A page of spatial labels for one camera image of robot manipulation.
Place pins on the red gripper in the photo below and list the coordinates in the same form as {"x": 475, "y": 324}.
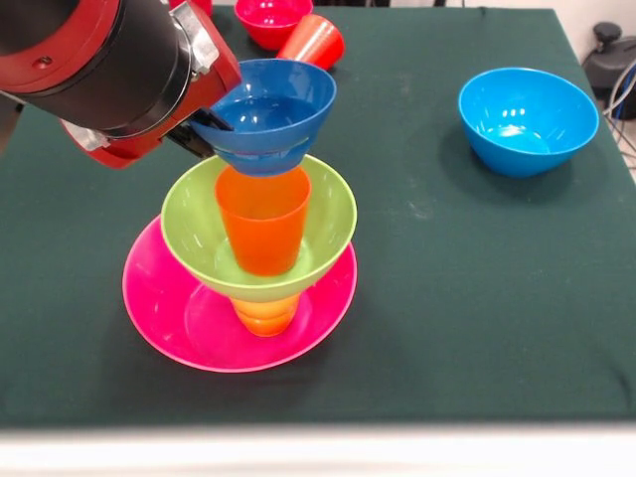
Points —
{"x": 223, "y": 69}

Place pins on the green bowl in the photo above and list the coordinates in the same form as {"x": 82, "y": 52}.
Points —
{"x": 194, "y": 223}

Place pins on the small dark blue bowl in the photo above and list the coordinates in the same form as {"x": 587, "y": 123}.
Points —
{"x": 298, "y": 99}

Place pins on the orange cup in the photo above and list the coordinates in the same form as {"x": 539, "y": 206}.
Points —
{"x": 261, "y": 233}

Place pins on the red cup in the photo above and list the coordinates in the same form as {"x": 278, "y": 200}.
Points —
{"x": 204, "y": 6}
{"x": 323, "y": 45}

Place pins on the large pink bowl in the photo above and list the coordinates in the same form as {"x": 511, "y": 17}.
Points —
{"x": 159, "y": 308}

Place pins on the yellow cup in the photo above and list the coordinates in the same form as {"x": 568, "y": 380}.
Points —
{"x": 268, "y": 318}

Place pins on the light blue bowl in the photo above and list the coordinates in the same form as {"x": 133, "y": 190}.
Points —
{"x": 526, "y": 124}

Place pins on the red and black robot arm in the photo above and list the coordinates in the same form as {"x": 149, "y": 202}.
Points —
{"x": 99, "y": 59}

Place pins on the small pink bowl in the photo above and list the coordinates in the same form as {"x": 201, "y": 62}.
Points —
{"x": 270, "y": 20}

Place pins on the dark green table cloth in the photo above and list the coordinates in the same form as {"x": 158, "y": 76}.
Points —
{"x": 447, "y": 348}

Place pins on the black chair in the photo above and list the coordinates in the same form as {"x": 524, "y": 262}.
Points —
{"x": 608, "y": 54}

